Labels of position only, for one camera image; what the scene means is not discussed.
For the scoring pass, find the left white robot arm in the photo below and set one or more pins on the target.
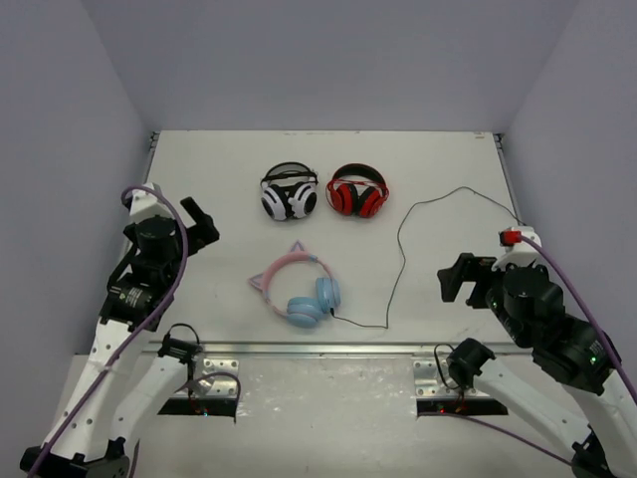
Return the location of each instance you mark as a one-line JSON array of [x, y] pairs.
[[100, 427]]

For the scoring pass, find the aluminium table edge rail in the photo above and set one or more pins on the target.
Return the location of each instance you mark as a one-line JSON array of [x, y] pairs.
[[317, 350]]

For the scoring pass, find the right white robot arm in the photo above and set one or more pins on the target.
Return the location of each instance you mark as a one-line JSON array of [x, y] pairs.
[[600, 441]]

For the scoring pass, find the metal base plate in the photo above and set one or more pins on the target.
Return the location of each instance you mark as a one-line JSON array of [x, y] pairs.
[[431, 379], [215, 378]]

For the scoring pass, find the pink blue cat-ear headphones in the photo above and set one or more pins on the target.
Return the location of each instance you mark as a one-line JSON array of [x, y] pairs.
[[308, 305]]

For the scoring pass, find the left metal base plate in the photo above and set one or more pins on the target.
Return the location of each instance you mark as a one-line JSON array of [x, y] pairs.
[[215, 378]]

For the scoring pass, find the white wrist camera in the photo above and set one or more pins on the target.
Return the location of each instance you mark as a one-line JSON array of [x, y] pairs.
[[142, 205], [518, 252]]

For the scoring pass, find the red black headphones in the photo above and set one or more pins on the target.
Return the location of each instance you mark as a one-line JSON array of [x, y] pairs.
[[357, 189]]

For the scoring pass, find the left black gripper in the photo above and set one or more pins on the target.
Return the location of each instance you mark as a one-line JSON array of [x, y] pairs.
[[200, 230]]

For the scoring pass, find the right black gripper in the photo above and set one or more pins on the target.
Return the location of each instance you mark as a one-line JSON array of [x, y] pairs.
[[467, 269]]

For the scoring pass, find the white black headphones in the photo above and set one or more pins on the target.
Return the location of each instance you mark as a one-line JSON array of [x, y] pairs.
[[289, 191]]

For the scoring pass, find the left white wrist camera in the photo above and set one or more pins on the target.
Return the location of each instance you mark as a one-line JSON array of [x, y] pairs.
[[142, 205]]

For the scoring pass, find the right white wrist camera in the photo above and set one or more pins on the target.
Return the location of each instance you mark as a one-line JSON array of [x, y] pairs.
[[518, 252]]

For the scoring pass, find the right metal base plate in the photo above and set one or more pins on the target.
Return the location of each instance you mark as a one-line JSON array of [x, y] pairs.
[[431, 379]]

